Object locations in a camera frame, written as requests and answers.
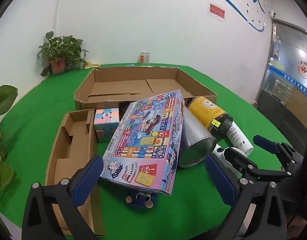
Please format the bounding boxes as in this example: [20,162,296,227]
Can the large shallow cardboard box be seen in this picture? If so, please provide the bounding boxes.
[74,66,217,110]

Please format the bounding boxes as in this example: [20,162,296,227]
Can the blue wall decal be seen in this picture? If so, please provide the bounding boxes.
[69,0,269,33]

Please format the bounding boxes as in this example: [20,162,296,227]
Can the red wall notice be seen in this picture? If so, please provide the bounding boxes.
[209,3,225,22]

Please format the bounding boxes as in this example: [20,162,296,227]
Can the potted green plant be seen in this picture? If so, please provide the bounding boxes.
[37,31,89,77]

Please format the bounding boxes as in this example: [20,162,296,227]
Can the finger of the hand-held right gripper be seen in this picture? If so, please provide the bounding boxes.
[253,134,304,167]
[223,147,294,183]

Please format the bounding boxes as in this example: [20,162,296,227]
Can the silver metal can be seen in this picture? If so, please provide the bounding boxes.
[178,106,217,168]

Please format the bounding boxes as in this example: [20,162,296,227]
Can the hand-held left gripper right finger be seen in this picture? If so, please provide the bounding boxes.
[205,153,287,240]

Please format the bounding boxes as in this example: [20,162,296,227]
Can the large-leaf green plant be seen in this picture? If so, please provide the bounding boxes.
[0,84,19,205]

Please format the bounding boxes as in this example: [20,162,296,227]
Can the glass door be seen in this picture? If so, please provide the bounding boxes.
[253,19,307,130]

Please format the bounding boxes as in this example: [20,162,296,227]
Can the colourful board game box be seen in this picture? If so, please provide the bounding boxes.
[99,89,185,195]

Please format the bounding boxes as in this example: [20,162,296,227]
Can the white printed tube bottle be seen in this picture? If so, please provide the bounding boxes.
[225,121,254,155]

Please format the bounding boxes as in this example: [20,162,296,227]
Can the yellow-label jar with black lid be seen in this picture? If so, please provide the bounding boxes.
[188,96,234,140]

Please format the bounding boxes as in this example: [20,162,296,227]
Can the blue stapler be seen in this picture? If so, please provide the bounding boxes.
[126,189,159,208]

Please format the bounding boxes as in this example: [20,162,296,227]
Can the small narrow cardboard box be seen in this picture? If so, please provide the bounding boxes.
[45,109,106,238]

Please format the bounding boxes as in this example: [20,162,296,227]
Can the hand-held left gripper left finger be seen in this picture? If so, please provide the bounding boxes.
[22,155,105,240]

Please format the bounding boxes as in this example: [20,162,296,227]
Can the pastel puzzle cube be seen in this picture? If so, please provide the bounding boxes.
[94,107,120,143]

